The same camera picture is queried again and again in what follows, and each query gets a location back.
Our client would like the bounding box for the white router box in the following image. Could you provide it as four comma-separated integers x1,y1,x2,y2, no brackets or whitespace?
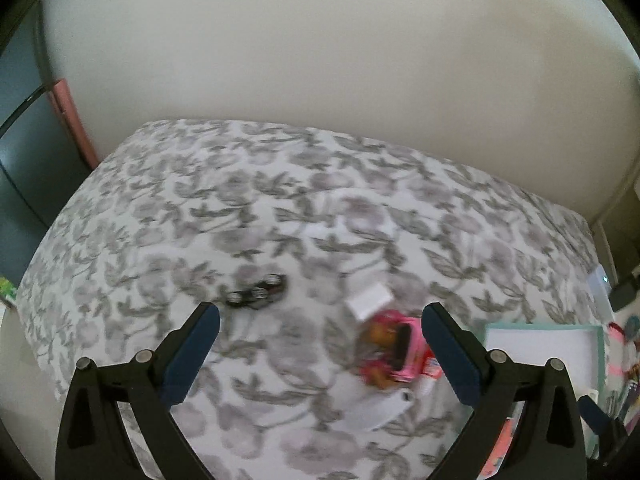
587,264,614,323

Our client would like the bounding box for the teal rimmed white tray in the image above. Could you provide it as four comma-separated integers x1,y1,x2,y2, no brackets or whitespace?
482,323,609,461

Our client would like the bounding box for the dark cabinet door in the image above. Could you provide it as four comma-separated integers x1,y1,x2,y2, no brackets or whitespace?
1,3,90,285

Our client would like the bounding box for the pink kids watch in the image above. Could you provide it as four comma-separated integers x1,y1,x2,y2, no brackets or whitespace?
390,316,427,384

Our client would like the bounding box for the green box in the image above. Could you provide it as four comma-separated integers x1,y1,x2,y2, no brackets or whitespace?
0,276,17,307

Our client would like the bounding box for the grey floral blanket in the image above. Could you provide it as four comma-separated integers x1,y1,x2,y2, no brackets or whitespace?
17,119,602,479

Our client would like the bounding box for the black wall adapter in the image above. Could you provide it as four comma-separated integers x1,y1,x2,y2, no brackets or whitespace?
608,275,639,312

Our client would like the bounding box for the black toy car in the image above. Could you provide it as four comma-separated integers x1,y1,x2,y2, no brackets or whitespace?
224,273,288,310

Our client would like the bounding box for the red white glue stick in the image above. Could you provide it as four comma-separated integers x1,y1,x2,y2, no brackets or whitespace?
414,356,442,398

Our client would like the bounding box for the white charger cube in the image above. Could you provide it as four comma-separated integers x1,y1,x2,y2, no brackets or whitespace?
346,283,394,322

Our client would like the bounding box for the brown pup toy figure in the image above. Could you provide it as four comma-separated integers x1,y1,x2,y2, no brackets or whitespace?
359,310,404,390

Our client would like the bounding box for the colourful toy pile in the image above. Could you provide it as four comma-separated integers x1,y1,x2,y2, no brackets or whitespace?
605,314,639,415

